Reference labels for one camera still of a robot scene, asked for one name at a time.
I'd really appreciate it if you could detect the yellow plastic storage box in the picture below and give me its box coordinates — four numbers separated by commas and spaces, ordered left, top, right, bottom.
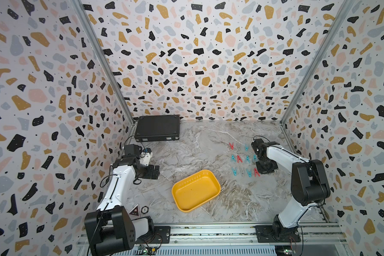
172, 170, 221, 213

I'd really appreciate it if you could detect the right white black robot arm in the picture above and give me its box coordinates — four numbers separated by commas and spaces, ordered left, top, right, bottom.
251, 139, 331, 242

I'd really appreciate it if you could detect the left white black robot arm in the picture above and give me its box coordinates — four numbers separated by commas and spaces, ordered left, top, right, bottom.
84, 157, 160, 256

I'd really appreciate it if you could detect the round black sticker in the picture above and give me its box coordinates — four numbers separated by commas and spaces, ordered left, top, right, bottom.
141, 206, 149, 214

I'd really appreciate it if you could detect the triangular warning sticker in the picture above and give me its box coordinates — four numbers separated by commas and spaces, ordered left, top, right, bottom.
129, 204, 140, 217

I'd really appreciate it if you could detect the black flat case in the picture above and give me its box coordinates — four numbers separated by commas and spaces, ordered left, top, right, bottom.
134, 115, 180, 143

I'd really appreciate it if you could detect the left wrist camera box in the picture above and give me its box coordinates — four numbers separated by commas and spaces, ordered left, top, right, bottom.
140, 148, 153, 166

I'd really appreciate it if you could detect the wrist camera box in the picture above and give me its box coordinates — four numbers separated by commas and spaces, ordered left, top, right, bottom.
140, 148, 153, 166
251, 139, 279, 160

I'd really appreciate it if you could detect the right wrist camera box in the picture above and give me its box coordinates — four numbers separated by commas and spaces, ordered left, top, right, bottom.
251, 139, 279, 160

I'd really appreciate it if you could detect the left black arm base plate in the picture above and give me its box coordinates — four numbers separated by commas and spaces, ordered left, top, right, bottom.
136, 226, 171, 245

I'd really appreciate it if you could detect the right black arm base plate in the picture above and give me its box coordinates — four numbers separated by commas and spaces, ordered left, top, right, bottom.
255, 224, 301, 243

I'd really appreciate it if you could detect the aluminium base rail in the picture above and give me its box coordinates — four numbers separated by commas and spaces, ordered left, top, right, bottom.
120, 223, 353, 256

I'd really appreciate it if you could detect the right aluminium corner post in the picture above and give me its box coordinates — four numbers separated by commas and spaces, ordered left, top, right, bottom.
279, 0, 356, 125

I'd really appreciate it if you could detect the aluminium corner post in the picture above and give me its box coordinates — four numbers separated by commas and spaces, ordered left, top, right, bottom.
279, 0, 356, 125
70, 0, 135, 127

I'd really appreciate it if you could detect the left aluminium corner post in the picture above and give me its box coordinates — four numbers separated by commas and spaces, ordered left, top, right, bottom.
70, 0, 135, 127

